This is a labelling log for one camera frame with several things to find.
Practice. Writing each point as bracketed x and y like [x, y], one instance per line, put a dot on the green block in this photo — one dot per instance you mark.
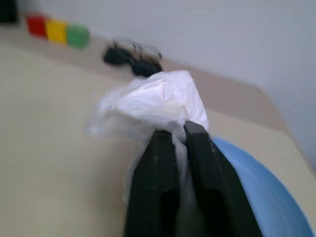
[77, 36]

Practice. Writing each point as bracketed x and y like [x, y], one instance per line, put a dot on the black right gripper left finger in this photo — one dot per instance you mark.
[153, 185]

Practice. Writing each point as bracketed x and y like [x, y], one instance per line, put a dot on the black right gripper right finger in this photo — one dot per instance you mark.
[214, 185]

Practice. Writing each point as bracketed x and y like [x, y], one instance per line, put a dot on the red block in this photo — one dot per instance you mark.
[36, 26]

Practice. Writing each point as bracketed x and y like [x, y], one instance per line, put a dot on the white tissue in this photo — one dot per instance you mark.
[153, 101]

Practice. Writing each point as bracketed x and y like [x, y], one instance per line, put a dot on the yellow block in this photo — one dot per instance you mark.
[56, 32]

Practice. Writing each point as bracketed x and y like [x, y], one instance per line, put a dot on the blue plate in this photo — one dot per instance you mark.
[266, 192]

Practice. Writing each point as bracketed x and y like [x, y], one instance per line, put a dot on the black pen holder cup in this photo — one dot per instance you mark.
[7, 11]

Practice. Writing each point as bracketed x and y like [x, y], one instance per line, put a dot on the black sunglasses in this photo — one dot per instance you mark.
[116, 56]

